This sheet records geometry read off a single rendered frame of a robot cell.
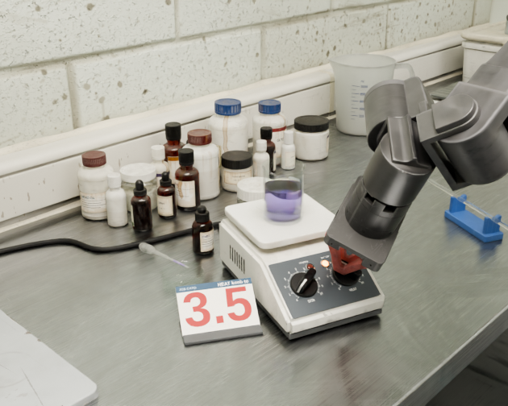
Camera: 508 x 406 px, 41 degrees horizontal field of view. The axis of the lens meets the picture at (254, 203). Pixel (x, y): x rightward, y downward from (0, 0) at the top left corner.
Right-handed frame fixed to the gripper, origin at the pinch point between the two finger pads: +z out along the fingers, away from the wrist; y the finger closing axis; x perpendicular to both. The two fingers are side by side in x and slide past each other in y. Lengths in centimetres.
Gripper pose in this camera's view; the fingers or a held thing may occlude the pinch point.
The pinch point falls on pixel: (343, 263)
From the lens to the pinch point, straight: 79.8
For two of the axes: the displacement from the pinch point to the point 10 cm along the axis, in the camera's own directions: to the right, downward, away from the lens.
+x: 8.7, 4.7, -1.3
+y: -4.4, 6.3, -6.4
